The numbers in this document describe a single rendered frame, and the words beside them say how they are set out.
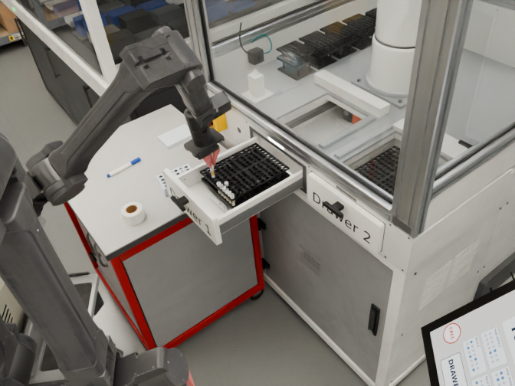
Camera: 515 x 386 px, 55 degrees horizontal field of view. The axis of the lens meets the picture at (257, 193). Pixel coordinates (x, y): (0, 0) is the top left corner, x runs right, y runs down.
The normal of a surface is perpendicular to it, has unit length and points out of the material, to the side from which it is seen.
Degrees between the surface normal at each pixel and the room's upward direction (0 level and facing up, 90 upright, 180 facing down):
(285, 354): 0
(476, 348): 50
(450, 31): 90
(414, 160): 90
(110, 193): 0
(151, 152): 0
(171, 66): 38
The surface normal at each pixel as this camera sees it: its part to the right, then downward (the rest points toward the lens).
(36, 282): 0.16, 0.66
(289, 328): -0.07, -0.74
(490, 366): -0.81, -0.47
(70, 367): 0.04, 0.47
